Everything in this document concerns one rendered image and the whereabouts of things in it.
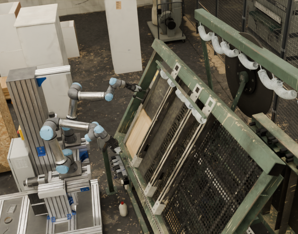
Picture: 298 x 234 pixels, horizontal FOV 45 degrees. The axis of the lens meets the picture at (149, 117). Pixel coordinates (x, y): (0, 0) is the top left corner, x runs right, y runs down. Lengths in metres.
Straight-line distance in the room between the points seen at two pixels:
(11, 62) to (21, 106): 4.39
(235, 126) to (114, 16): 4.99
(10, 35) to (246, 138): 5.93
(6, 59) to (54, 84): 1.99
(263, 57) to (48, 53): 3.70
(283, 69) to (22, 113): 2.29
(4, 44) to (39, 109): 4.35
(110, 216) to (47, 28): 2.88
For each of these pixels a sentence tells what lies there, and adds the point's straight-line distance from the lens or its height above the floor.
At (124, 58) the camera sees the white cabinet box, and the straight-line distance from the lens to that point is 7.57.
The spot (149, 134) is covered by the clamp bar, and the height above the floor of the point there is 1.28.
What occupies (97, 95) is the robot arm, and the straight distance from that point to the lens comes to 3.74.
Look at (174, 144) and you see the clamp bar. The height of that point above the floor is 1.44.
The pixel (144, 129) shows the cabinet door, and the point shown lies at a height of 1.20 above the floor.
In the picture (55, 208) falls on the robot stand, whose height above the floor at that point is 0.39.
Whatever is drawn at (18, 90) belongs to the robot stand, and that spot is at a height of 1.93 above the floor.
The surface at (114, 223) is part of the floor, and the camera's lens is 4.58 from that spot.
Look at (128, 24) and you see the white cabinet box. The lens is 7.32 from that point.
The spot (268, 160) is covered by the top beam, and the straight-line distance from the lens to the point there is 2.37.
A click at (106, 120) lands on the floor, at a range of 6.27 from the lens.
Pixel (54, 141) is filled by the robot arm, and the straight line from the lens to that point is 3.39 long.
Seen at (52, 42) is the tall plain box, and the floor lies 1.43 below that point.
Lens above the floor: 3.47
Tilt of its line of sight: 34 degrees down
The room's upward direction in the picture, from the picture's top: 5 degrees counter-clockwise
